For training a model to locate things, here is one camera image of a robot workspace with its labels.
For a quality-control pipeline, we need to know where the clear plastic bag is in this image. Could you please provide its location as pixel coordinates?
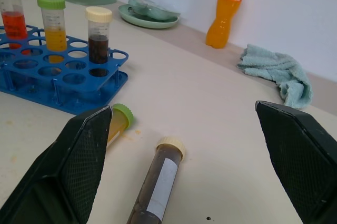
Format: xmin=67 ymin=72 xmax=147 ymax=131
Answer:
xmin=127 ymin=0 xmax=182 ymax=22

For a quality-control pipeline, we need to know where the brown liquid tube cream cap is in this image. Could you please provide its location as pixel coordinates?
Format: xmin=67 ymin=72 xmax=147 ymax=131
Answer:
xmin=85 ymin=6 xmax=113 ymax=77
xmin=126 ymin=136 xmax=186 ymax=224

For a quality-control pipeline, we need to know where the light blue towel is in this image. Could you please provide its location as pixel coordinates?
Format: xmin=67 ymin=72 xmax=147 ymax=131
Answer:
xmin=236 ymin=43 xmax=314 ymax=110

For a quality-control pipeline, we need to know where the blue test tube rack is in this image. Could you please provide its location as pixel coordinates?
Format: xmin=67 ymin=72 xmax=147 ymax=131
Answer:
xmin=0 ymin=24 xmax=130 ymax=116

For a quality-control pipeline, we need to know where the red liquid tube green cap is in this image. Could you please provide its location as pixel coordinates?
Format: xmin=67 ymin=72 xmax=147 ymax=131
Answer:
xmin=0 ymin=0 xmax=29 ymax=50

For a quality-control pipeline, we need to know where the orange soda bottle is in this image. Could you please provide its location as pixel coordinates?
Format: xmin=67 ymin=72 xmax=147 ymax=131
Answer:
xmin=205 ymin=0 xmax=251 ymax=50

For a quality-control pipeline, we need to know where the mint green plate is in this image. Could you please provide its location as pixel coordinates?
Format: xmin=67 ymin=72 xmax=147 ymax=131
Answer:
xmin=117 ymin=3 xmax=179 ymax=30

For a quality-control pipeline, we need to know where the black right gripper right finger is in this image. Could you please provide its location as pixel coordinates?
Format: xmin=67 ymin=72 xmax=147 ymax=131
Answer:
xmin=254 ymin=100 xmax=337 ymax=224

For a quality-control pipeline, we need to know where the orange liquid tube green cap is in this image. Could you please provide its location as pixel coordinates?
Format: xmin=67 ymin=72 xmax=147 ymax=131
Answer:
xmin=105 ymin=103 xmax=134 ymax=149
xmin=36 ymin=0 xmax=68 ymax=63

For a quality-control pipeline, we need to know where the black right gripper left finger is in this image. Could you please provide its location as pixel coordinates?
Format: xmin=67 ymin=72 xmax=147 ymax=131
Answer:
xmin=0 ymin=105 xmax=113 ymax=224

